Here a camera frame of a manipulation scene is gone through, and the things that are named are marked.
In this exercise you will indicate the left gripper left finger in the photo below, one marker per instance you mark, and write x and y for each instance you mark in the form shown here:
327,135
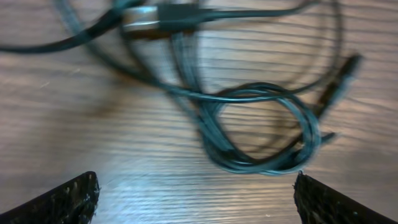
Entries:
74,201

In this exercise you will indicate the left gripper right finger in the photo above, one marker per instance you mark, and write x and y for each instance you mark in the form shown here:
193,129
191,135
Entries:
318,203

